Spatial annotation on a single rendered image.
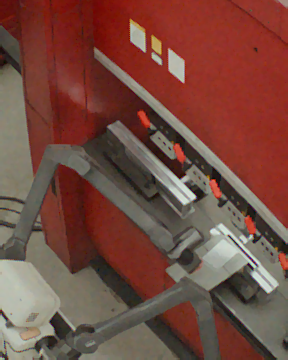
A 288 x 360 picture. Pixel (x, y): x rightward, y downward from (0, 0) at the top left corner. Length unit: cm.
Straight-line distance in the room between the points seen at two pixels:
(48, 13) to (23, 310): 110
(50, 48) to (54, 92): 25
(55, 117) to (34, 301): 105
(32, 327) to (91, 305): 149
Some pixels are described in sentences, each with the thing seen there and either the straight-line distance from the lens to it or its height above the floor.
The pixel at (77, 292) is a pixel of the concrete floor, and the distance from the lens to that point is 413.
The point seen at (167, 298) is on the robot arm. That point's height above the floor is 138.
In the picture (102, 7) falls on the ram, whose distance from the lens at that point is 298.
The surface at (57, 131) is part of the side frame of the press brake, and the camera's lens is 339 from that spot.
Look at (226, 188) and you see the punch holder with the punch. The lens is 284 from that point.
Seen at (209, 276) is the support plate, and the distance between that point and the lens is 298.
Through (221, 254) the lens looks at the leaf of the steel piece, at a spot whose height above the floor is 100.
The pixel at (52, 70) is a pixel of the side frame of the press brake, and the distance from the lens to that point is 314.
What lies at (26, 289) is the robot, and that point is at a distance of 251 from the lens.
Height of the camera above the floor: 350
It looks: 50 degrees down
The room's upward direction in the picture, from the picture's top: 2 degrees counter-clockwise
